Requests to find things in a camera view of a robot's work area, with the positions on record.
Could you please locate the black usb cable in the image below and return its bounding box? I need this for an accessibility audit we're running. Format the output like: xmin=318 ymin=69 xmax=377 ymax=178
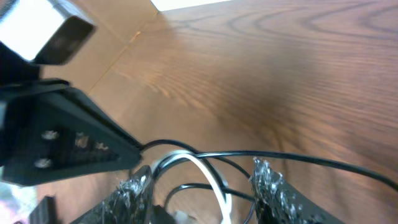
xmin=129 ymin=139 xmax=398 ymax=224

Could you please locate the white usb cable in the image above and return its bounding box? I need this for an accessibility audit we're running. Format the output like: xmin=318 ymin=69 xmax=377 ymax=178
xmin=150 ymin=149 xmax=233 ymax=224

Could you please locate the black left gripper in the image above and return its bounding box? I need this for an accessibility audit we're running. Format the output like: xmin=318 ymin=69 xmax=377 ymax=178
xmin=1 ymin=44 xmax=142 ymax=186

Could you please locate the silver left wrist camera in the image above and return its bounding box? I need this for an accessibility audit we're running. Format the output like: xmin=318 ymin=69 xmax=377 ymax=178
xmin=1 ymin=0 xmax=95 ymax=65

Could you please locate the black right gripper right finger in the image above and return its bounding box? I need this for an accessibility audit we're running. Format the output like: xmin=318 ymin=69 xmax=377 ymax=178
xmin=250 ymin=157 xmax=343 ymax=224

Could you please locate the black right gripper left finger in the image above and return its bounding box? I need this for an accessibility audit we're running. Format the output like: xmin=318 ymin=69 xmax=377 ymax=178
xmin=74 ymin=166 xmax=154 ymax=224

